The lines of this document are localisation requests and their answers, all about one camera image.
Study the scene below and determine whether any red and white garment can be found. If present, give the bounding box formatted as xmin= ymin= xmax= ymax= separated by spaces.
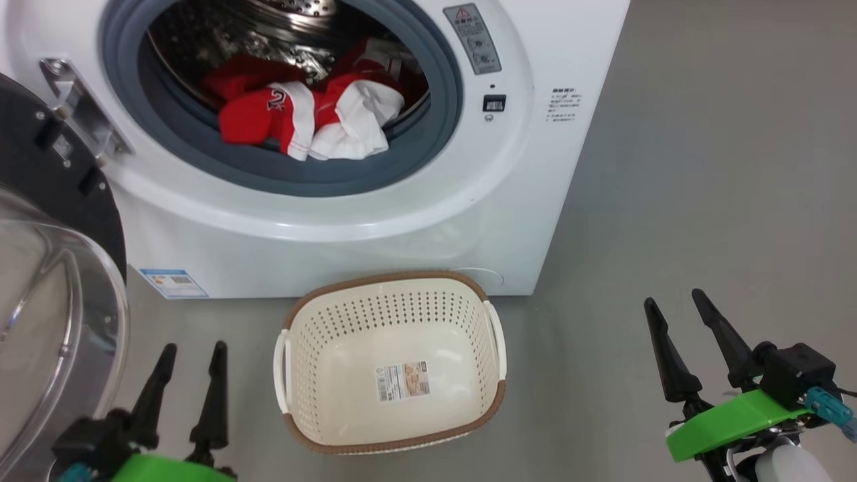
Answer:
xmin=203 ymin=37 xmax=410 ymax=162

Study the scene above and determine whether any round white filter cover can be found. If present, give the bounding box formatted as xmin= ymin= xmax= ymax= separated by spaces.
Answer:
xmin=461 ymin=267 xmax=505 ymax=296

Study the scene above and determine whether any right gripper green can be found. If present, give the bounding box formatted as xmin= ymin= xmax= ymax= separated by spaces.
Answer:
xmin=644 ymin=289 xmax=815 ymax=482

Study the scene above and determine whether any blue energy label sticker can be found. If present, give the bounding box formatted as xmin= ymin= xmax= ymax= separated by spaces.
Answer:
xmin=139 ymin=268 xmax=210 ymax=299

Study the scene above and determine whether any black round glass washer door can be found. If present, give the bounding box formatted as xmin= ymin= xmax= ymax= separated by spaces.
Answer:
xmin=0 ymin=70 xmax=130 ymax=482

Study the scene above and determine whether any metal door hinge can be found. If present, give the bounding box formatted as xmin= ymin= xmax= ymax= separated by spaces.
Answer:
xmin=39 ymin=58 xmax=135 ymax=160

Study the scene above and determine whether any cream laundry basket brown rim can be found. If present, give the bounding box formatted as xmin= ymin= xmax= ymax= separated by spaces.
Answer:
xmin=273 ymin=270 xmax=508 ymax=457

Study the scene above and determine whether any white front-load washing machine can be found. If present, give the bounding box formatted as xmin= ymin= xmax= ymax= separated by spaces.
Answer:
xmin=0 ymin=0 xmax=631 ymax=299

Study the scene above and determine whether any teal right camera connector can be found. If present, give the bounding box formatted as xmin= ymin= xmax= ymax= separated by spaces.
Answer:
xmin=803 ymin=386 xmax=857 ymax=444

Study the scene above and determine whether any stainless steel washer drum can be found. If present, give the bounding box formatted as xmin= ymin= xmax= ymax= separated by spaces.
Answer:
xmin=146 ymin=0 xmax=431 ymax=125

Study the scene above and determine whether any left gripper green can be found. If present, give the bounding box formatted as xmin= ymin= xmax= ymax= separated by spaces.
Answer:
xmin=107 ymin=341 xmax=236 ymax=482

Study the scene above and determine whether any grey warning label plate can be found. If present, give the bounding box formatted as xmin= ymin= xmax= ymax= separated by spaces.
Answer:
xmin=443 ymin=3 xmax=503 ymax=76

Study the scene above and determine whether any small printed text label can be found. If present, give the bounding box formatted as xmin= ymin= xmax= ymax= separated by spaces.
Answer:
xmin=546 ymin=87 xmax=584 ymax=128

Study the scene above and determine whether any printed product label sticker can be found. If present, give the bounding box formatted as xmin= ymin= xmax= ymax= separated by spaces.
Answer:
xmin=375 ymin=361 xmax=431 ymax=403

